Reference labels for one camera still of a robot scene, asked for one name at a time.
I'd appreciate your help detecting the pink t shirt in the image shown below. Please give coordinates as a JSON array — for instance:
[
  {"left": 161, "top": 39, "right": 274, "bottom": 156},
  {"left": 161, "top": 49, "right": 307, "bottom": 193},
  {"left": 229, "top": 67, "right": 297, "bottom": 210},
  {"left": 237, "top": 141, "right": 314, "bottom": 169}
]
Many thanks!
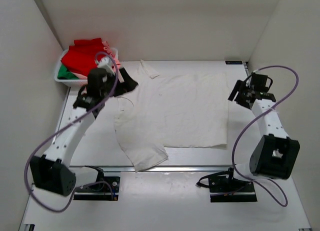
[{"left": 70, "top": 38, "right": 121, "bottom": 79}]

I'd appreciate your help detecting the aluminium table rail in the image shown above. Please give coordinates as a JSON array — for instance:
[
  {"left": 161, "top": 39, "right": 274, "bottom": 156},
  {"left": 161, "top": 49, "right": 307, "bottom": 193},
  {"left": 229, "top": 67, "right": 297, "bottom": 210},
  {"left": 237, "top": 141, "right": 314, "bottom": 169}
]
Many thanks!
[{"left": 70, "top": 93, "right": 229, "bottom": 172}]

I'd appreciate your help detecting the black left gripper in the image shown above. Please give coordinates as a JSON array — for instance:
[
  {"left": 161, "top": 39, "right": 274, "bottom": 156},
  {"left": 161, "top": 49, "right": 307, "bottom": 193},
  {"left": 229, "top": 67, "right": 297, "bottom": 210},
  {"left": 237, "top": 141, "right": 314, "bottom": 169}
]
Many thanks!
[{"left": 103, "top": 65, "right": 140, "bottom": 97}]

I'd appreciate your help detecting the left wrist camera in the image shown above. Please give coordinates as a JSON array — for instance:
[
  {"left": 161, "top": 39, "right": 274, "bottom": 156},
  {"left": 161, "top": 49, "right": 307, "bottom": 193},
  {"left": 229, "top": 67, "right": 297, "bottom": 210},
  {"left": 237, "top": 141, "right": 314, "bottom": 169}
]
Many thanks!
[{"left": 96, "top": 56, "right": 116, "bottom": 76}]

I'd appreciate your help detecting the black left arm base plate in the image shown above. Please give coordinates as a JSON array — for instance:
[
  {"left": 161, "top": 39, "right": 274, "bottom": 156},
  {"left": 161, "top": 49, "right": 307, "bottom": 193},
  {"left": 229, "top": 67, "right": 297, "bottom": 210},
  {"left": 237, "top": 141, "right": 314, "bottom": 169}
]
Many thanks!
[{"left": 73, "top": 170, "right": 121, "bottom": 202}]

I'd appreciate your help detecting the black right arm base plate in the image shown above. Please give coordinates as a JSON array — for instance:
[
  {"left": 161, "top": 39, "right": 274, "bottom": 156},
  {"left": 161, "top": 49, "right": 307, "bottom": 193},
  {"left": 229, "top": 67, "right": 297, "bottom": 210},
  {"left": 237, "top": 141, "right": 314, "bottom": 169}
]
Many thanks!
[{"left": 196, "top": 167, "right": 258, "bottom": 203}]

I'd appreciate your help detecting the white plastic laundry basket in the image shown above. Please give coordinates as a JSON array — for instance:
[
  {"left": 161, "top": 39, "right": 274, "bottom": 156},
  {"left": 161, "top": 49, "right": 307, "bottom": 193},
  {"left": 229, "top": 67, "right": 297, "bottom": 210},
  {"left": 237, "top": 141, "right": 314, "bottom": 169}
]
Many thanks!
[{"left": 53, "top": 47, "right": 119, "bottom": 88}]

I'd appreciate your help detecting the green t shirt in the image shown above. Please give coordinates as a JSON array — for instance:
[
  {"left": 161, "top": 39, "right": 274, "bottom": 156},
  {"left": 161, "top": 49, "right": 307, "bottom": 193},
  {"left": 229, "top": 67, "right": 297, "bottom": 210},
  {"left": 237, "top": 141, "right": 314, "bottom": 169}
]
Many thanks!
[{"left": 57, "top": 64, "right": 79, "bottom": 80}]

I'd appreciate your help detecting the red t shirt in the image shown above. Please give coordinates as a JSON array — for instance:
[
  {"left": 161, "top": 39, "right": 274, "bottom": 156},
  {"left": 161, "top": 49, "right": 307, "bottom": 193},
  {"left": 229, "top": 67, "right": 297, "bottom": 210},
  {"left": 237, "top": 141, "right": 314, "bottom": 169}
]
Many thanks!
[{"left": 61, "top": 38, "right": 116, "bottom": 77}]

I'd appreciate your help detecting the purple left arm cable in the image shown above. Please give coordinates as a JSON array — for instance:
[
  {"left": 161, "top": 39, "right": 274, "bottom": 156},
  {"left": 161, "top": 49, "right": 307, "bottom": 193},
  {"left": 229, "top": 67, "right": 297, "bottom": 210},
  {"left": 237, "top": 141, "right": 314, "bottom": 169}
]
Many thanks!
[{"left": 24, "top": 50, "right": 124, "bottom": 213}]

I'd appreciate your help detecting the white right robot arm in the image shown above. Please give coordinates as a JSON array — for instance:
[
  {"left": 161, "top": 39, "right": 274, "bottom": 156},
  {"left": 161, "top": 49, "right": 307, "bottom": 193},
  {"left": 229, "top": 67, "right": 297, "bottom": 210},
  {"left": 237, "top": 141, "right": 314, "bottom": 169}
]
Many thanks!
[{"left": 224, "top": 73, "right": 300, "bottom": 191}]

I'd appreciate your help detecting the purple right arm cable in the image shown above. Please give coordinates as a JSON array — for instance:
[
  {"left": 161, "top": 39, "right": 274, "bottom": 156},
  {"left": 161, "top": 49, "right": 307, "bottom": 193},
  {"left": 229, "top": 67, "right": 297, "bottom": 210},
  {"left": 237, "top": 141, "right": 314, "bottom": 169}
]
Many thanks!
[{"left": 231, "top": 65, "right": 300, "bottom": 207}]

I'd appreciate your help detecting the white t shirt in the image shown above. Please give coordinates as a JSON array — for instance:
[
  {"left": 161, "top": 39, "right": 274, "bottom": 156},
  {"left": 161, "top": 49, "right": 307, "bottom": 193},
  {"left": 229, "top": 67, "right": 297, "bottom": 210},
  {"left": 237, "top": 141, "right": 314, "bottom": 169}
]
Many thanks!
[{"left": 114, "top": 61, "right": 229, "bottom": 172}]

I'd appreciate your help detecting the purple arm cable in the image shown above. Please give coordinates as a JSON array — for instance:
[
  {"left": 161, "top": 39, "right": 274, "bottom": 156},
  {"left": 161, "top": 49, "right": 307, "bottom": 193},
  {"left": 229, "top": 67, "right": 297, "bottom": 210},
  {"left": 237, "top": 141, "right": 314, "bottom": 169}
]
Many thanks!
[
  {"left": 231, "top": 65, "right": 300, "bottom": 207},
  {"left": 24, "top": 50, "right": 124, "bottom": 213}
]

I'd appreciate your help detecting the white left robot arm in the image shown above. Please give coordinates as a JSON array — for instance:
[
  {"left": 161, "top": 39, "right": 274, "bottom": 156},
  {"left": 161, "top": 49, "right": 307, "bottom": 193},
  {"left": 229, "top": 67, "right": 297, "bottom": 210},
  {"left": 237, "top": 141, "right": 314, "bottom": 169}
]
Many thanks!
[{"left": 26, "top": 67, "right": 138, "bottom": 197}]

